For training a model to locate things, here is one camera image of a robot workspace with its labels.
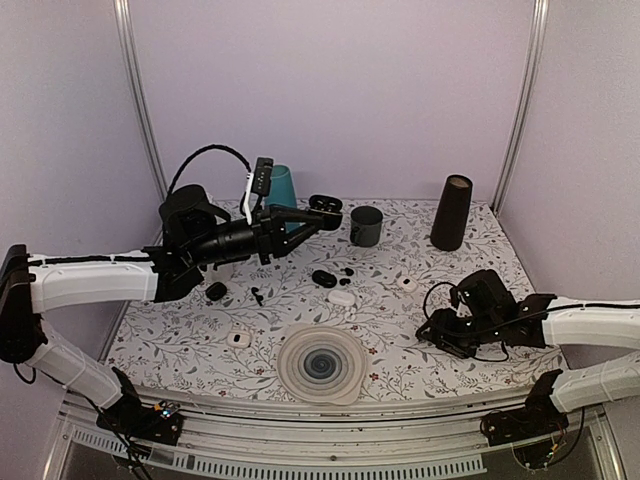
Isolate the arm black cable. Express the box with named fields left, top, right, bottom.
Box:
left=422, top=281, right=511, bottom=362
left=167, top=144, right=254, bottom=201

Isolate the white oval earbud case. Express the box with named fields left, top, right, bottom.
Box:
left=327, top=290, right=356, bottom=307

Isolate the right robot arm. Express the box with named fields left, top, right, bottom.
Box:
left=416, top=269, right=639, bottom=446

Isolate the spiral patterned ceramic plate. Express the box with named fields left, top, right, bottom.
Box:
left=276, top=326, right=368, bottom=406

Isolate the right aluminium frame post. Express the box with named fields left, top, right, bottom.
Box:
left=491, top=0, right=550, bottom=218

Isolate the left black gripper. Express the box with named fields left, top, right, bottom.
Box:
left=188, top=203, right=323, bottom=266

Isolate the aluminium frame post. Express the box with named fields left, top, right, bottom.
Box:
left=113, top=0, right=169, bottom=201
left=491, top=0, right=550, bottom=218

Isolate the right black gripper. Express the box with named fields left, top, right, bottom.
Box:
left=417, top=307, right=502, bottom=359

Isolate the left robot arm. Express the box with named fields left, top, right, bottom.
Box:
left=1, top=184, right=342, bottom=446

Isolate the white case near plate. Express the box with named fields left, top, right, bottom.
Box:
left=226, top=331, right=252, bottom=349

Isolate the floral patterned table mat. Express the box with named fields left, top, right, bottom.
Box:
left=106, top=200, right=565, bottom=402

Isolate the small black earbud case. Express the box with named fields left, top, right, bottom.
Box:
left=205, top=282, right=227, bottom=302

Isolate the black tapered vase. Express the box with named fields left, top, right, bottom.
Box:
left=430, top=174, right=473, bottom=251

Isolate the teal tapered vase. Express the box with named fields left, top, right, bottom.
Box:
left=264, top=165, right=297, bottom=209

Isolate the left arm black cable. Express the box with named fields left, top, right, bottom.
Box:
left=167, top=144, right=254, bottom=201

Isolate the left aluminium frame post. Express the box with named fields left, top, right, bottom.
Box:
left=113, top=0, right=169, bottom=201

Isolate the black oval earbud case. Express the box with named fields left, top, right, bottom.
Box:
left=311, top=269, right=338, bottom=289

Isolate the dark grey mug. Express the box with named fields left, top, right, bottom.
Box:
left=350, top=205, right=383, bottom=248

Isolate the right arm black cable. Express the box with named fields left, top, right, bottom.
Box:
left=422, top=281, right=511, bottom=362

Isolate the black gold-trimmed earbud case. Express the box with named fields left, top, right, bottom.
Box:
left=309, top=194, right=343, bottom=231

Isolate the white case with black button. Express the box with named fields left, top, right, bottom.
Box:
left=397, top=276, right=418, bottom=293

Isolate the aluminium front rail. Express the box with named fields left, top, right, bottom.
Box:
left=43, top=389, right=630, bottom=479

